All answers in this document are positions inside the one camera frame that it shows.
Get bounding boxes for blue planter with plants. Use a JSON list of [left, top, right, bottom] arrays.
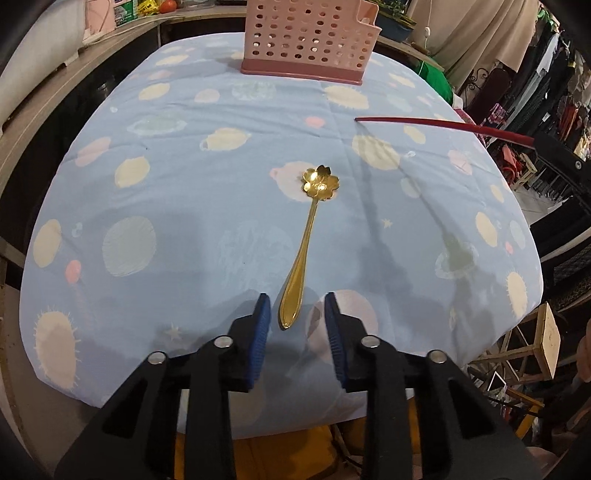
[[375, 0, 417, 43]]

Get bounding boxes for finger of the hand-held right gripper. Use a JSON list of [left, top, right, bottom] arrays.
[[530, 131, 591, 206]]

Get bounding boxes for pink perforated utensil basket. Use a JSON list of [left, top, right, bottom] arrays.
[[240, 0, 383, 87]]

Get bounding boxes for yellow cloth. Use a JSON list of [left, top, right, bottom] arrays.
[[173, 422, 370, 480]]

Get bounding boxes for hanging clothes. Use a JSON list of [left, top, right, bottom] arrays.
[[503, 18, 591, 162]]

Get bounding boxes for white switch cable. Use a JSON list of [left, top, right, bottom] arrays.
[[421, 0, 435, 51]]

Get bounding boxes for wooden stool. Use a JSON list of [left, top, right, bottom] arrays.
[[466, 302, 562, 440]]

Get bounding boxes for green cloth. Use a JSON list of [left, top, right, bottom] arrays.
[[412, 59, 457, 106]]

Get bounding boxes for gold flower spoon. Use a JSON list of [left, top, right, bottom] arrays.
[[277, 165, 341, 331]]

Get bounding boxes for beige curtain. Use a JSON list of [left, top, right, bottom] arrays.
[[411, 0, 546, 88]]

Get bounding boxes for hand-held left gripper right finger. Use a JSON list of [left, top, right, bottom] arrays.
[[323, 292, 543, 480]]

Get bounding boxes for red chopstick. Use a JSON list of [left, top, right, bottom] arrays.
[[354, 116, 539, 148]]

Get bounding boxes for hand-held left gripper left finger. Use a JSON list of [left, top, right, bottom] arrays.
[[53, 293, 272, 480]]

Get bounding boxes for blue planet-print tablecloth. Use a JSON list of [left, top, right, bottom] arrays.
[[23, 32, 542, 440]]

